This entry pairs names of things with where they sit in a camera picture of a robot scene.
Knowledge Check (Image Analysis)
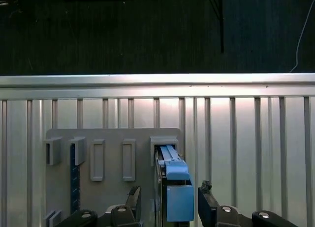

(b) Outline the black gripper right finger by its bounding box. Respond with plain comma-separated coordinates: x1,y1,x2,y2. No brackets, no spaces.
198,180,300,227

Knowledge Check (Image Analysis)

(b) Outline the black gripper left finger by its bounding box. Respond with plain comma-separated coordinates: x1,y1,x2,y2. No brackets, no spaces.
59,186,142,227

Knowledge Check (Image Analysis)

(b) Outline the hard disk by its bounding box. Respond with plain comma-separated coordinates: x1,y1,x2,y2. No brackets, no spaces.
154,144,195,224

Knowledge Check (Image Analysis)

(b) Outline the grey parts rack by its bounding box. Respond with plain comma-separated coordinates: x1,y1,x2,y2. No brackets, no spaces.
44,128,184,227

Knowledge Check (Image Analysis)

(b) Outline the blue RAM stick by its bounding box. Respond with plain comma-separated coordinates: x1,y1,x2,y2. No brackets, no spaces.
70,143,81,212

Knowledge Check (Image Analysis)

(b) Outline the white floor cable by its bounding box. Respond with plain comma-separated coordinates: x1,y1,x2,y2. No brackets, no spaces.
289,0,312,74

